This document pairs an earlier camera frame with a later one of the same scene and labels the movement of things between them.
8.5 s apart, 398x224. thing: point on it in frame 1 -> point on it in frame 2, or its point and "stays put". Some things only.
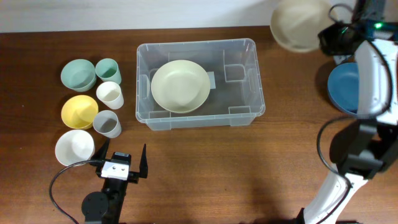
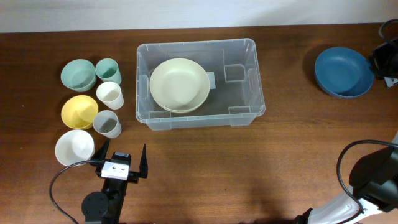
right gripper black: x=324 y=35 -> x=379 y=55
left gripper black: x=102 y=152 stays put
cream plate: x=296 y=24 -> x=179 y=85
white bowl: x=74 y=145 stays put
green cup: x=107 y=70 stays put
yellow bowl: x=78 y=112 stays put
